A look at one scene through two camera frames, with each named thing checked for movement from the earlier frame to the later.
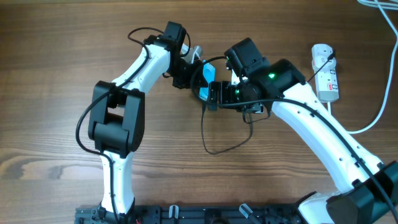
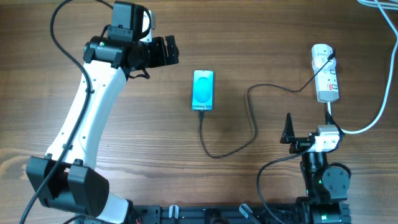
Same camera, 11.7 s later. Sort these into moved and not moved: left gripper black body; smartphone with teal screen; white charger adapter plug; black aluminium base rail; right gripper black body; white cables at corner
Moved: right gripper black body; smartphone with teal screen; left gripper black body
Not moved: black aluminium base rail; white cables at corner; white charger adapter plug
